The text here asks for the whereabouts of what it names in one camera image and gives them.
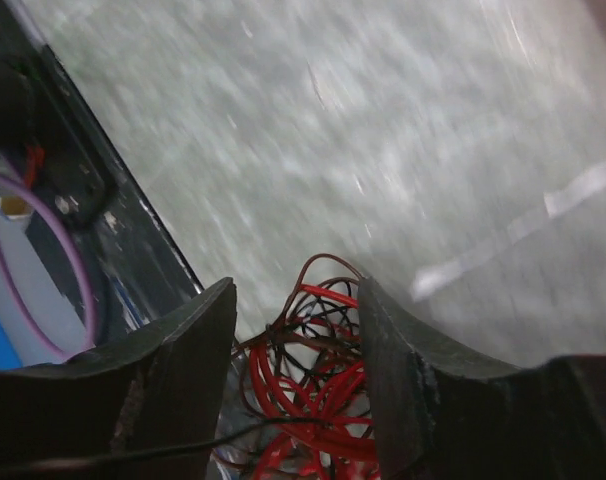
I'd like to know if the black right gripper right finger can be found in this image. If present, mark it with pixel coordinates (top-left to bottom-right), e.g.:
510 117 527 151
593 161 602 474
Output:
358 278 606 479

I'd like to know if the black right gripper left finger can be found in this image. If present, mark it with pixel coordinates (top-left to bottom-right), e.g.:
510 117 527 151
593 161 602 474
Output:
0 278 237 479

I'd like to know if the brown cable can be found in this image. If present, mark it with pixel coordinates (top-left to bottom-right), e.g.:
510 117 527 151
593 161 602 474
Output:
230 253 374 471

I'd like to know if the purple robot cable right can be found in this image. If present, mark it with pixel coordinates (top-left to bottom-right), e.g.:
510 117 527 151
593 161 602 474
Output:
0 167 98 359

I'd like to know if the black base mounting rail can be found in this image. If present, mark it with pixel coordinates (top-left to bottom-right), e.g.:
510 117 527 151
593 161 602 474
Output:
0 1 203 343

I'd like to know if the black thin cable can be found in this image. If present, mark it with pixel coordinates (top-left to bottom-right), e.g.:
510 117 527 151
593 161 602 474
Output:
0 279 374 476

